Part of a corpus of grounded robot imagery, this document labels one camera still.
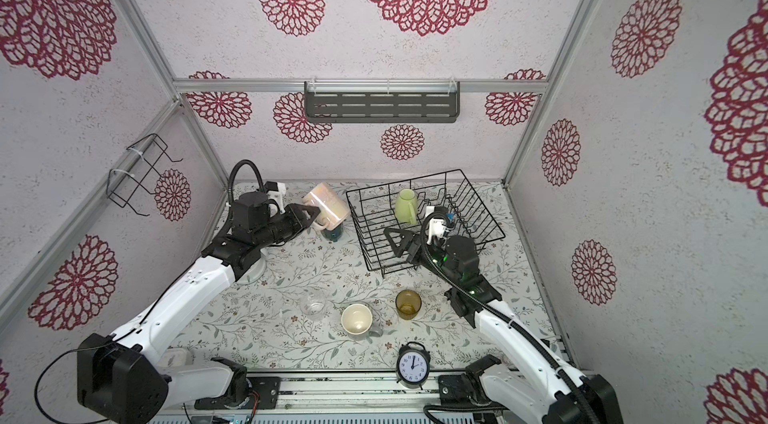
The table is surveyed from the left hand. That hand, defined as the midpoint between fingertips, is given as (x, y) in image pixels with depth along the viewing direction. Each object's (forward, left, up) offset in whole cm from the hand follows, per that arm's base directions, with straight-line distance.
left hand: (319, 214), depth 78 cm
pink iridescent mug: (+1, -3, 0) cm, 3 cm away
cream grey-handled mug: (-19, -9, -24) cm, 32 cm away
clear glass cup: (-14, +4, -25) cm, 29 cm away
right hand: (-7, -19, +3) cm, 20 cm away
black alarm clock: (-31, -24, -23) cm, 45 cm away
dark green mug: (+8, 0, -21) cm, 22 cm away
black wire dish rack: (+18, -18, -26) cm, 36 cm away
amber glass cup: (-14, -24, -24) cm, 37 cm away
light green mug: (+16, -25, -17) cm, 34 cm away
